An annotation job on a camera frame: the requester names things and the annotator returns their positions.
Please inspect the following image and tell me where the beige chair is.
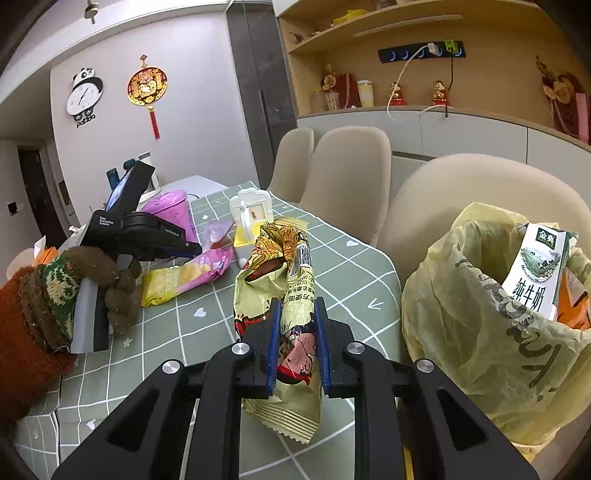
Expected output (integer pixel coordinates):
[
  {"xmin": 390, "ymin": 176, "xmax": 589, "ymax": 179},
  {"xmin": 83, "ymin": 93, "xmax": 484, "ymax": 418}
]
[
  {"xmin": 378, "ymin": 153, "xmax": 590, "ymax": 283},
  {"xmin": 300, "ymin": 126, "xmax": 392, "ymax": 245},
  {"xmin": 269, "ymin": 127, "xmax": 315, "ymax": 203}
]

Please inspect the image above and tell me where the white yellow toy box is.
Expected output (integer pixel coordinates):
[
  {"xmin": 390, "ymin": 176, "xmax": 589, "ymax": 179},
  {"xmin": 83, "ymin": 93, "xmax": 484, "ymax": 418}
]
[{"xmin": 228, "ymin": 188, "xmax": 273, "ymax": 247}]

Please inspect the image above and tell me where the near beige chair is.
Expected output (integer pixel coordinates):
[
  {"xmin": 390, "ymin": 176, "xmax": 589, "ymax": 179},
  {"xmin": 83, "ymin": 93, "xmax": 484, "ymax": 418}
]
[{"xmin": 378, "ymin": 153, "xmax": 590, "ymax": 283}]

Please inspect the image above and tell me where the cream tumbler cup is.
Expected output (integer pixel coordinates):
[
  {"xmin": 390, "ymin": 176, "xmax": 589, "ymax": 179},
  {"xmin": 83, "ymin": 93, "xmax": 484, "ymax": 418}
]
[{"xmin": 358, "ymin": 80, "xmax": 375, "ymax": 108}]

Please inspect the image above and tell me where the far beige chair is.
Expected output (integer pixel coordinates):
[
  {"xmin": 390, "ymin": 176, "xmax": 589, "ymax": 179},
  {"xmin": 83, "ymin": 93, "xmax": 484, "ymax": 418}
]
[{"xmin": 269, "ymin": 127, "xmax": 315, "ymax": 203}]

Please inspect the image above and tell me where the wooden shelf cabinet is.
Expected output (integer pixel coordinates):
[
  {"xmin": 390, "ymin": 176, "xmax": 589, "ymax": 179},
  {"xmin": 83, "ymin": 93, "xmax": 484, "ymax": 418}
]
[{"xmin": 279, "ymin": 1, "xmax": 590, "ymax": 197}]

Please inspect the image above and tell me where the green white milk pouch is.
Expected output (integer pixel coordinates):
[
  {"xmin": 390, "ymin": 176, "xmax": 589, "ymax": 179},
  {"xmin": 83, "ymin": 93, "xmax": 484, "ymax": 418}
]
[{"xmin": 502, "ymin": 223, "xmax": 578, "ymax": 321}]

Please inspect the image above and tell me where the panda wall clock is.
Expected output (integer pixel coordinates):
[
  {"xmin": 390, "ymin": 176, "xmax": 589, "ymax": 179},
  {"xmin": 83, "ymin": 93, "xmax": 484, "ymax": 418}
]
[{"xmin": 66, "ymin": 67, "xmax": 104, "ymax": 128}]

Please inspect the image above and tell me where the orange white tissue box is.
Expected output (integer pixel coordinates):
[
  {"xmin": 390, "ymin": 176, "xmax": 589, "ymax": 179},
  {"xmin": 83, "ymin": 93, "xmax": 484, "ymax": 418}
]
[{"xmin": 32, "ymin": 236, "xmax": 58, "ymax": 266}]

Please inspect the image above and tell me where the pink yellow snack bag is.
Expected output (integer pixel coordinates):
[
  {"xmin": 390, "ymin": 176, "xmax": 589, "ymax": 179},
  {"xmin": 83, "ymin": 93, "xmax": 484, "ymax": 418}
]
[{"xmin": 140, "ymin": 246, "xmax": 235, "ymax": 308}]

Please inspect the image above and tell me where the left brown gloved hand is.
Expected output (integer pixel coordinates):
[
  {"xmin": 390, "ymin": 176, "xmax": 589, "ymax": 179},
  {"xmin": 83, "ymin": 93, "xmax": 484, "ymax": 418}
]
[{"xmin": 19, "ymin": 246, "xmax": 141, "ymax": 353}]

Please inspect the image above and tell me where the red gift bag bouquet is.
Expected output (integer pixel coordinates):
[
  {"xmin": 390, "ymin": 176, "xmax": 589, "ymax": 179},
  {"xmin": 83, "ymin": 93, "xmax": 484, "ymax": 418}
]
[{"xmin": 536, "ymin": 56, "xmax": 590, "ymax": 145}]

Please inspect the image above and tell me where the blue thermos bottle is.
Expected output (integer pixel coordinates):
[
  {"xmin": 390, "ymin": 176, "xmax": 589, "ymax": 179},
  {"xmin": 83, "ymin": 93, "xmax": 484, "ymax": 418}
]
[{"xmin": 106, "ymin": 168, "xmax": 120, "ymax": 190}]

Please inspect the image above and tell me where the red figurine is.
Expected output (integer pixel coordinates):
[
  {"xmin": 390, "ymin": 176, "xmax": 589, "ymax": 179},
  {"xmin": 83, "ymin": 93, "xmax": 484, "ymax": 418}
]
[
  {"xmin": 389, "ymin": 83, "xmax": 407, "ymax": 106},
  {"xmin": 432, "ymin": 80, "xmax": 449, "ymax": 106}
]

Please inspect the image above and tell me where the pink toy box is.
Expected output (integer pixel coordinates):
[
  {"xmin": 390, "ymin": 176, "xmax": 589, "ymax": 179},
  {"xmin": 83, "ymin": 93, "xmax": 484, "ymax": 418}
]
[{"xmin": 140, "ymin": 190, "xmax": 197, "ymax": 243}]

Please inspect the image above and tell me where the green grid tablecloth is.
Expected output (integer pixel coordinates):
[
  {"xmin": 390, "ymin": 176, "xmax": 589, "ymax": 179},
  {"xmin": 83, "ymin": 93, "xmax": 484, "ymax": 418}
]
[{"xmin": 14, "ymin": 199, "xmax": 403, "ymax": 479}]

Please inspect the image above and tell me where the red bag with flowers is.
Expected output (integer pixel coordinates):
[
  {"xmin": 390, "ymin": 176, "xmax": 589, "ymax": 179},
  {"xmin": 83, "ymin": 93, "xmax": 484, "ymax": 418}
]
[{"xmin": 321, "ymin": 65, "xmax": 362, "ymax": 111}]

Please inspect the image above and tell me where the black power strip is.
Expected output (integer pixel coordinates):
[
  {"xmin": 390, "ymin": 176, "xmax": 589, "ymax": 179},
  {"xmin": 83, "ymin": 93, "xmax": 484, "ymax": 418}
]
[{"xmin": 378, "ymin": 40, "xmax": 467, "ymax": 64}]

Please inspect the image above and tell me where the left red figurine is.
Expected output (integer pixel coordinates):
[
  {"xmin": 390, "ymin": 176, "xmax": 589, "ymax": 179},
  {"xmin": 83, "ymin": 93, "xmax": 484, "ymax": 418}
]
[{"xmin": 389, "ymin": 83, "xmax": 407, "ymax": 106}]

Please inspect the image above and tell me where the left orange sleeve forearm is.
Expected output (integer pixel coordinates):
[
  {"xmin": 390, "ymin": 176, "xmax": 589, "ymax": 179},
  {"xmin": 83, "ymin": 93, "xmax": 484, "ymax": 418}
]
[{"xmin": 1, "ymin": 266, "xmax": 76, "ymax": 427}]

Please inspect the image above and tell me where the red gold wall ornament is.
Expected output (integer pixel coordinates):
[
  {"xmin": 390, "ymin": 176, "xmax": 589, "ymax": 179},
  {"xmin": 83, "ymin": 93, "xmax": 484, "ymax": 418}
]
[{"xmin": 126, "ymin": 54, "xmax": 168, "ymax": 140}]

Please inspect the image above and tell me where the right red figurine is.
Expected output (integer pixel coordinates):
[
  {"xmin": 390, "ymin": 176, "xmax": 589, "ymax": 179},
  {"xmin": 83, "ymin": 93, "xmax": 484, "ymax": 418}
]
[{"xmin": 432, "ymin": 80, "xmax": 449, "ymax": 106}]

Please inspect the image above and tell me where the gold yellow snack wrapper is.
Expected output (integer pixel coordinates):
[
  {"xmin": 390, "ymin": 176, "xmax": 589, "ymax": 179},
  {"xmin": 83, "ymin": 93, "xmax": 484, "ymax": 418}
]
[{"xmin": 233, "ymin": 216, "xmax": 322, "ymax": 444}]

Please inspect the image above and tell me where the orange plastic bag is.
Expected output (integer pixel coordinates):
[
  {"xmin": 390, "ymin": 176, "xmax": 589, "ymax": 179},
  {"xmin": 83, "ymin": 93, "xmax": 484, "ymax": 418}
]
[{"xmin": 557, "ymin": 268, "xmax": 590, "ymax": 331}]

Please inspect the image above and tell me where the white charging cable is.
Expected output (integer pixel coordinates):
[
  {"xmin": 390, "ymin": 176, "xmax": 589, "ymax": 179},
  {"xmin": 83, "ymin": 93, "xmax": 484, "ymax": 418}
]
[{"xmin": 386, "ymin": 42, "xmax": 452, "ymax": 123}]

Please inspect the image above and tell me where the black cable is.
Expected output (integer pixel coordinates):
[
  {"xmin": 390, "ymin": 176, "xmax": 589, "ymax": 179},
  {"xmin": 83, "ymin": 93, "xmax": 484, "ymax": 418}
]
[{"xmin": 443, "ymin": 50, "xmax": 456, "ymax": 119}]

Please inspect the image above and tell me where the middle beige chair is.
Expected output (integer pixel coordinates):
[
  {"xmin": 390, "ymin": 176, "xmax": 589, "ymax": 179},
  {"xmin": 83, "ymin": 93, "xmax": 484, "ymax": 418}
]
[{"xmin": 300, "ymin": 126, "xmax": 392, "ymax": 245}]

